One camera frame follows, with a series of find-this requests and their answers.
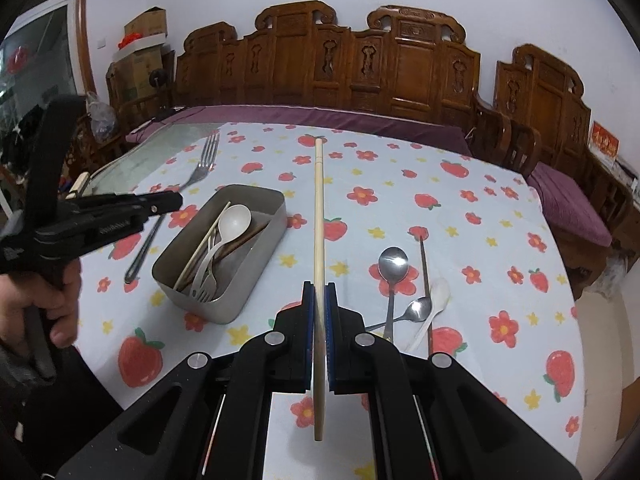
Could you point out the black fan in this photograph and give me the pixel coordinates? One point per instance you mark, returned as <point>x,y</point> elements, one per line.
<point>159,82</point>

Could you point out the small cardboard box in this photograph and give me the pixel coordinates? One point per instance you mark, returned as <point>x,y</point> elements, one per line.
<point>146,22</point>

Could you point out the wooden door frame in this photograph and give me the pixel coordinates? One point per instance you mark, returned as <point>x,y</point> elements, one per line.
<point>86,35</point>

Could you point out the large cardboard box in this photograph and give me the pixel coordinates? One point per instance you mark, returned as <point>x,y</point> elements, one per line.
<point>140,75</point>

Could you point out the beige plastic fork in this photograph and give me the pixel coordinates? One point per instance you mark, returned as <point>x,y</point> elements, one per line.
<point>199,292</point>
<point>212,287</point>

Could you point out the small metal spoon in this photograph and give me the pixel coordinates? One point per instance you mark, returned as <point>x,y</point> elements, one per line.
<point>419,308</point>

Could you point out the short purple seat cushion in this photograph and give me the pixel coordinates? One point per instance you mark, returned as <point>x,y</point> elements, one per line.
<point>570,200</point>

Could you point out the large metal spoon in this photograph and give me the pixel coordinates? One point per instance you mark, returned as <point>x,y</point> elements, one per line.
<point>393,262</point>

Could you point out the rectangular metal tin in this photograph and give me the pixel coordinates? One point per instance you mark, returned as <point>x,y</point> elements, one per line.
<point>240,287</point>

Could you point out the wooden side table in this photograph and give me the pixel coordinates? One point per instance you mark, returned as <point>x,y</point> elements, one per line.
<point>620,180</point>

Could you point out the white wall switch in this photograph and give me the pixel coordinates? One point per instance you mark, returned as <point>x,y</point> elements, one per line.
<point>102,43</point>

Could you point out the metal fork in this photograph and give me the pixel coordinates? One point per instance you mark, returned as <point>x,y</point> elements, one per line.
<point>204,165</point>

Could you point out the carved wooden sofa bench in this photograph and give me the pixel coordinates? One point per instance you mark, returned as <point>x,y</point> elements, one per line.
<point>300,60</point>

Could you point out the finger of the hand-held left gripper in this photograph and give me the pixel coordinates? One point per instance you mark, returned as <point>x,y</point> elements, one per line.
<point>150,201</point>
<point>110,227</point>

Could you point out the strawberry print tablecloth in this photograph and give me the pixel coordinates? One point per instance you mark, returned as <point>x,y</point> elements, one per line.
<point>360,170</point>

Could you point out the red card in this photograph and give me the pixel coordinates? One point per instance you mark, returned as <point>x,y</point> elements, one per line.
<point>605,141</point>

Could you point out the glass door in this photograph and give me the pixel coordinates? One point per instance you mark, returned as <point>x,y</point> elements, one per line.
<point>35,60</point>

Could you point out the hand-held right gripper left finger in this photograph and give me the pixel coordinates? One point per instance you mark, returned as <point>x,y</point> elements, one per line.
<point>307,345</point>

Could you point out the white plastic spoon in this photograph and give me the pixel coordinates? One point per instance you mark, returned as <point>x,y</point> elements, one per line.
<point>440,291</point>
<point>235,221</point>

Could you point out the carved wooden armchair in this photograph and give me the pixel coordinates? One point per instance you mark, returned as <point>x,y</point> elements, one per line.
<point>545,105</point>

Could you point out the beige chopstick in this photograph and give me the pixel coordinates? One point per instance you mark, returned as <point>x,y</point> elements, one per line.
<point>205,245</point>
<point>320,210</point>

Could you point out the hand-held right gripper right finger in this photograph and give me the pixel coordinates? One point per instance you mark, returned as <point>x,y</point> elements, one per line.
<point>332,345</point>

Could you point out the white plastic bags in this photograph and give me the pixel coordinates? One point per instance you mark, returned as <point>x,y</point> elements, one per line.
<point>617,275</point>

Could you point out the clear plastic bag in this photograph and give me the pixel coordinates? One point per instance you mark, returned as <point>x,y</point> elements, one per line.
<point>102,117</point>

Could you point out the wooden brush block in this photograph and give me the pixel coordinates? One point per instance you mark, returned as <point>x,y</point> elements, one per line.
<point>79,184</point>

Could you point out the long purple seat cushion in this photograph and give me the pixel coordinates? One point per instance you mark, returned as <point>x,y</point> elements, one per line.
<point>300,117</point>

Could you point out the red plastic object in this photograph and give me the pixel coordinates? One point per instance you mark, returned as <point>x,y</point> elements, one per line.
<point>129,40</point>

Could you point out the white flat box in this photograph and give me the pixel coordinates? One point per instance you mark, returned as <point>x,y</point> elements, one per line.
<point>145,44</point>

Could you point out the person's dark clothing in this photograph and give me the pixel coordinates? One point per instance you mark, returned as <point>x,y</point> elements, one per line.
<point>85,410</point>

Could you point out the dark wooden chair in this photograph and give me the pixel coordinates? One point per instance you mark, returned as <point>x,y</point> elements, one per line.
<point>97,147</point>

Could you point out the person's left hand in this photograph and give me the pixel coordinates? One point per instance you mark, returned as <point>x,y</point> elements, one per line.
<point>65,310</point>

